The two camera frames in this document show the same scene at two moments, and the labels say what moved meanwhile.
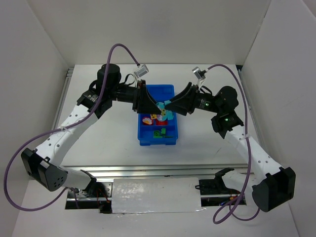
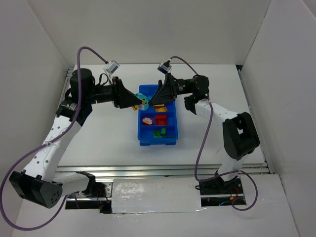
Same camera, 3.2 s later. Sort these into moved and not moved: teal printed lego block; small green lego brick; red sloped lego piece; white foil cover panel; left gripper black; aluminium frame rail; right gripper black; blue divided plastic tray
Moved: left gripper black; right gripper black; teal printed lego block
Not moved: blue divided plastic tray; white foil cover panel; red sloped lego piece; small green lego brick; aluminium frame rail
